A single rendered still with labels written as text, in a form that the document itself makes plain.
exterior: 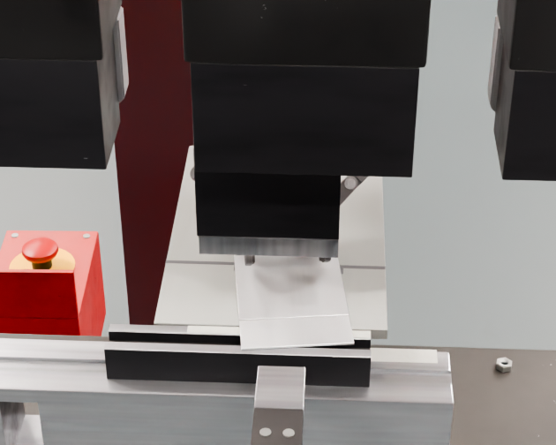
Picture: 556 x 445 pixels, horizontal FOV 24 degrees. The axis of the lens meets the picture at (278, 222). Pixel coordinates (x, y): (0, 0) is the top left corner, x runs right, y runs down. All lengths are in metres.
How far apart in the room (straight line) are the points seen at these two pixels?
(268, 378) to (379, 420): 0.10
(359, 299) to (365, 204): 0.14
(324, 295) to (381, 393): 0.09
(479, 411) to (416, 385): 0.14
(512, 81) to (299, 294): 0.29
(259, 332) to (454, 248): 1.84
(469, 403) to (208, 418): 0.25
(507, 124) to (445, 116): 2.45
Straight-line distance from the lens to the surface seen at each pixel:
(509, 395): 1.13
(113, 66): 0.87
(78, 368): 1.01
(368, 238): 1.08
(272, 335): 0.98
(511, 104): 0.82
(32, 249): 1.42
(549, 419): 1.12
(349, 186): 1.03
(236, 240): 0.92
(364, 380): 0.98
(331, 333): 0.98
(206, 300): 1.01
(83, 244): 1.47
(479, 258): 2.78
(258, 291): 1.02
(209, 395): 0.98
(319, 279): 1.03
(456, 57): 3.56
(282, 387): 0.93
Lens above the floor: 1.63
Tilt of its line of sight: 35 degrees down
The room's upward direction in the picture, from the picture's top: straight up
